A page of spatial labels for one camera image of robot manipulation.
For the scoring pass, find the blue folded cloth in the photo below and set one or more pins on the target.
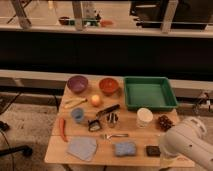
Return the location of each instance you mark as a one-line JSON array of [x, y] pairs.
[[83, 148]]

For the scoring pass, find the white paper cup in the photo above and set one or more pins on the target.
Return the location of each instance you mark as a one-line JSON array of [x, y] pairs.
[[144, 117]]

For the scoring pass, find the brown pine cone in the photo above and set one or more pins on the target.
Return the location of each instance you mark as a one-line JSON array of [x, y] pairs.
[[165, 123]]

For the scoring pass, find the black handled knife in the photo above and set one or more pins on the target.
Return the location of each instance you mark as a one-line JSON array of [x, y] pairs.
[[107, 110]]

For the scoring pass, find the blue sponge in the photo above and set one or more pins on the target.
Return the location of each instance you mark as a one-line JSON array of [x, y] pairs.
[[125, 149]]

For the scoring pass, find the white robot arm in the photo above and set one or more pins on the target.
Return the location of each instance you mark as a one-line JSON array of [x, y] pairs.
[[186, 138]]

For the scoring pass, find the office chair base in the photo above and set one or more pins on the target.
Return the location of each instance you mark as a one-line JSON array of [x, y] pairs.
[[24, 149]]

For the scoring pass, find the purple bowl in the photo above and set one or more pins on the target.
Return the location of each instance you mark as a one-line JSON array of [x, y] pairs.
[[77, 83]]

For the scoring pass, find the orange bowl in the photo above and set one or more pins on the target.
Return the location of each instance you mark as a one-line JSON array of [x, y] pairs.
[[108, 85]]

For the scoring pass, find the black rectangular eraser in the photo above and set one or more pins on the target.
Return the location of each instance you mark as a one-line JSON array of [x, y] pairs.
[[153, 151]]

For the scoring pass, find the red chili pepper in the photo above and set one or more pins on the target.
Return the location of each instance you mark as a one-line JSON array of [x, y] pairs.
[[62, 129]]

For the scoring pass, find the silver fork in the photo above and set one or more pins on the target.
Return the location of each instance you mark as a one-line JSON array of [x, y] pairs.
[[107, 136]]

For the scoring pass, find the orange round fruit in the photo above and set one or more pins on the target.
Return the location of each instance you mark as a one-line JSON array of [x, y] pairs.
[[96, 100]]

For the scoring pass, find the small blue cup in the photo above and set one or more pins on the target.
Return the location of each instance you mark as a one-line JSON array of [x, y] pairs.
[[78, 115]]

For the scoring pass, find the green plastic tray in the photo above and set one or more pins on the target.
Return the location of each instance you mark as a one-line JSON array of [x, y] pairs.
[[154, 93]]

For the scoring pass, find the wooden table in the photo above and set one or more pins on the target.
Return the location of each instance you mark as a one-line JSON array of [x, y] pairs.
[[57, 148]]

